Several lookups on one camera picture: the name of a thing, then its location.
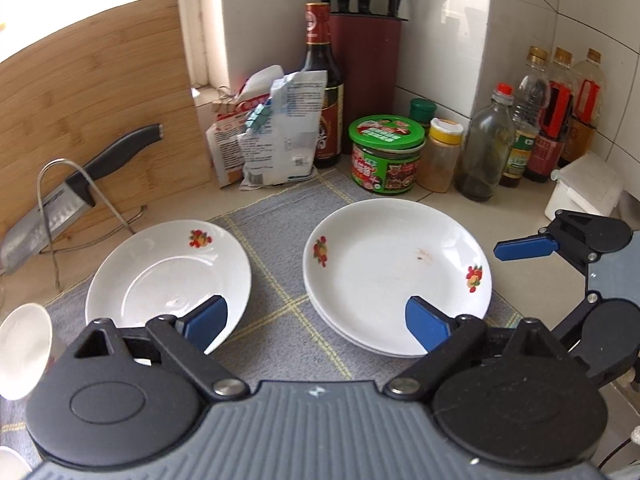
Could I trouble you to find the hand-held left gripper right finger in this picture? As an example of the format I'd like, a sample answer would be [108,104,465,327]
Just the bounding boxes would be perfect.
[384,296,568,403]

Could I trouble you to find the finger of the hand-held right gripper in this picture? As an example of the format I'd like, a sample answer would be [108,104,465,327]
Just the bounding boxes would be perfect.
[494,210,598,278]
[552,290,601,356]

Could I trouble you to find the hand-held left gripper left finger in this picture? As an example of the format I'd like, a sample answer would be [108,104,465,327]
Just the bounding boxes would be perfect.
[70,295,250,403]

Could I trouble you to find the white fruit print plate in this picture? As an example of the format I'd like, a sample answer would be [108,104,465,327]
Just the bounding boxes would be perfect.
[307,285,493,359]
[85,219,252,356]

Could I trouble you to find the white plate two fruit prints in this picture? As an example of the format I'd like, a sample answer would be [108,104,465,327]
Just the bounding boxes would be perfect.
[303,198,493,351]

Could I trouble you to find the white floral bowl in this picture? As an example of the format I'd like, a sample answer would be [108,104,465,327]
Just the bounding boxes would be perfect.
[0,302,53,401]
[0,445,31,480]

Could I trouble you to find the white plastic box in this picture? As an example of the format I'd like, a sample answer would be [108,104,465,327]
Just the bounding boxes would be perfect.
[545,152,623,221]

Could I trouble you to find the oil bottle yellow green label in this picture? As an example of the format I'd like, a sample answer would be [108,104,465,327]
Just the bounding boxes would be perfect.
[499,46,551,188]

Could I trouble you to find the dark bottle red label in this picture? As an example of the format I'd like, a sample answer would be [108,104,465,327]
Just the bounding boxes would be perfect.
[522,47,575,183]

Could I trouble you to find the clear bottle red cap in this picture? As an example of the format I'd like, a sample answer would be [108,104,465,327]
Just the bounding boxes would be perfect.
[455,82,517,202]

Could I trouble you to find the grey blue checked dish mat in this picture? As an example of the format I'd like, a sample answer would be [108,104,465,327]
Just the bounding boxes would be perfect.
[0,169,523,480]

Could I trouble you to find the yellow lid spice jar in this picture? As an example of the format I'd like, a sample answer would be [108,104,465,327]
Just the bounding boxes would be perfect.
[417,117,463,193]

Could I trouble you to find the amber bottle gold cap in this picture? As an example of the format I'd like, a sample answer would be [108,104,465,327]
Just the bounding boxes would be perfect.
[559,48,607,166]

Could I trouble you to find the green lid sauce jar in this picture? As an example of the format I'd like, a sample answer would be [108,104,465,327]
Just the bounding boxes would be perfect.
[348,114,427,195]

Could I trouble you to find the small green lid jar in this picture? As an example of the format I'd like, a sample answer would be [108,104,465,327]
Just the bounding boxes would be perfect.
[410,98,437,128]

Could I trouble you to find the orange white seasoning bag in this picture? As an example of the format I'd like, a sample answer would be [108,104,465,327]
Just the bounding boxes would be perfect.
[206,65,286,188]

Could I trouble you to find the teal bag clip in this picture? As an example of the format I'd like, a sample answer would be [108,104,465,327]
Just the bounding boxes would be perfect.
[245,102,276,133]

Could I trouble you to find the small metal bag clip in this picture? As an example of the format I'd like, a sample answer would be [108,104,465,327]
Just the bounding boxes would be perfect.
[212,87,251,116]

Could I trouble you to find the dark red knife block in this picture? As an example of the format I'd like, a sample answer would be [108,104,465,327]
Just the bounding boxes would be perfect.
[327,12,403,156]

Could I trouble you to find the bamboo cutting board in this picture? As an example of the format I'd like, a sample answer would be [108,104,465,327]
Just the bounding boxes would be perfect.
[0,0,213,256]

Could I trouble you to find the dark soy sauce bottle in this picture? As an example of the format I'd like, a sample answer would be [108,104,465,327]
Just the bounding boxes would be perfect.
[300,2,345,169]

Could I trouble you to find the metal wire rack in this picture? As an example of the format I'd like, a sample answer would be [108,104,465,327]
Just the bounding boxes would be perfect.
[37,158,146,292]

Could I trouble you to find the black cable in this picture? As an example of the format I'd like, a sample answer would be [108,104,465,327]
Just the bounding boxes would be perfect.
[597,435,638,471]

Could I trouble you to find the black handled kitchen knife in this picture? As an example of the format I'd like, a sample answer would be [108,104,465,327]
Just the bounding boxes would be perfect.
[0,123,165,276]

